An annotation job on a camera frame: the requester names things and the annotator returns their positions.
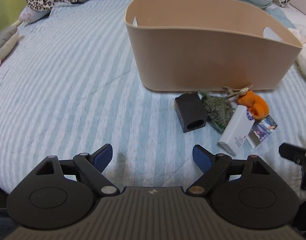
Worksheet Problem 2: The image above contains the orange knitted sock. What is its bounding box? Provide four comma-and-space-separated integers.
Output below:
237, 90, 269, 120

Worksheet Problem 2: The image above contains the beige plastic storage basket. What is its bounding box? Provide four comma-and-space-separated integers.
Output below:
125, 0, 302, 92

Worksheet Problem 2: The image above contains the cartoon printed card box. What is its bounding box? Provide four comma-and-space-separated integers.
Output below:
246, 115, 278, 150

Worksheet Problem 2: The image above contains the beige hair clip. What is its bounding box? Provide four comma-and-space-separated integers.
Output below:
222, 85, 253, 99

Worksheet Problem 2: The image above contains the white rectangular carton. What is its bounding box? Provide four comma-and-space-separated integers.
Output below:
218, 105, 255, 155

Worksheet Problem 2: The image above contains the dried herb plastic bag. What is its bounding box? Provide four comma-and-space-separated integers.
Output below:
198, 91, 234, 133

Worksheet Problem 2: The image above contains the black square box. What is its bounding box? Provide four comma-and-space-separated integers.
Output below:
174, 92, 208, 133

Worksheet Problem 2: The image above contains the blue striped bed quilt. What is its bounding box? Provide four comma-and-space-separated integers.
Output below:
0, 0, 306, 201

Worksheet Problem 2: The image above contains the white fluffy plush toy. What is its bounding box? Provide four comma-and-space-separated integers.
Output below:
289, 28, 306, 81

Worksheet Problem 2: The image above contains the grey plush cushion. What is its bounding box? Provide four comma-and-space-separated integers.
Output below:
0, 25, 19, 64

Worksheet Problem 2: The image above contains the small pink plush item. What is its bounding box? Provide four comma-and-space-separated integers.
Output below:
19, 6, 50, 23

